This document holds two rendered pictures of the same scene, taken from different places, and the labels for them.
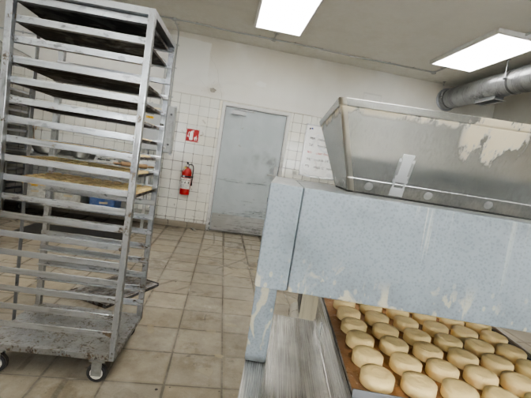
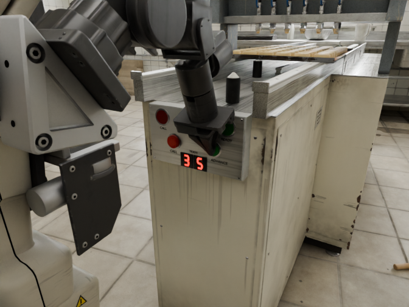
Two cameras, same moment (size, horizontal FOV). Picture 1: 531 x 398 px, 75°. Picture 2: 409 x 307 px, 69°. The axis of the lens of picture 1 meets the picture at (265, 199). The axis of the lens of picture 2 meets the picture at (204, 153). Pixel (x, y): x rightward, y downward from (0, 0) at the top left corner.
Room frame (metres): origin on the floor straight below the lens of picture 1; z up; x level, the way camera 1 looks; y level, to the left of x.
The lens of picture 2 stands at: (2.07, -0.10, 0.99)
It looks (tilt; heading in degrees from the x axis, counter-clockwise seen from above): 23 degrees down; 208
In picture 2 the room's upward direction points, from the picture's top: straight up
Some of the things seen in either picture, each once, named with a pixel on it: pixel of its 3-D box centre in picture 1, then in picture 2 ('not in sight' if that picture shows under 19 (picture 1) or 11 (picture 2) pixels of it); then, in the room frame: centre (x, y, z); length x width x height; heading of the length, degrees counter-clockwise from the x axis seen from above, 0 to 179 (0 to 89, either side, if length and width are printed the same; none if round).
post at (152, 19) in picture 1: (131, 193); not in sight; (1.64, 0.64, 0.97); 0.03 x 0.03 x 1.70; 5
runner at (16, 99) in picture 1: (76, 109); not in sight; (1.64, 0.94, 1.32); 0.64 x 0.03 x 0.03; 95
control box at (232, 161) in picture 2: not in sight; (196, 138); (1.53, -0.40, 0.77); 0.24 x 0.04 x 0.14; 88
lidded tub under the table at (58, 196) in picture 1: (73, 194); not in sight; (4.88, 2.72, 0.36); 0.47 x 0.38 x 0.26; 8
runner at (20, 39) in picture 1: (81, 50); not in sight; (1.64, 0.94, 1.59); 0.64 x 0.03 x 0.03; 95
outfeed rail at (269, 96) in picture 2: not in sight; (336, 58); (0.55, -0.22, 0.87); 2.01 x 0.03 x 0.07; 178
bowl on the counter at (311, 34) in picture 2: not in sight; (316, 35); (-2.04, -0.69, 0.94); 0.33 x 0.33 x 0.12
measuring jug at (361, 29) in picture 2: not in sight; (362, 31); (-1.96, -0.20, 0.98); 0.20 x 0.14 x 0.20; 48
